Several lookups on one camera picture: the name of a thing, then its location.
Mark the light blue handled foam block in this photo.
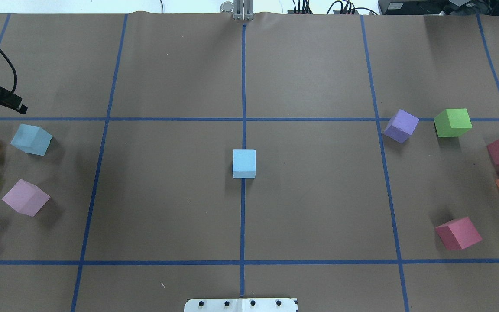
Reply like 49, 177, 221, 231
232, 149, 257, 179

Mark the pink lilac foam block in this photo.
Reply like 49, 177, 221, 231
2, 179, 50, 217

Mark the purple foam block near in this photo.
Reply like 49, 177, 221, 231
383, 109, 420, 143

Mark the green foam block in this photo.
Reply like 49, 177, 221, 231
434, 108, 473, 137

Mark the red pink foam block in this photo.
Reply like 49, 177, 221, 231
435, 217, 483, 250

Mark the aluminium frame post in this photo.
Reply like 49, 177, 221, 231
232, 0, 255, 20

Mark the white pedestal column base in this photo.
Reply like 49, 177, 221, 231
184, 298, 298, 312

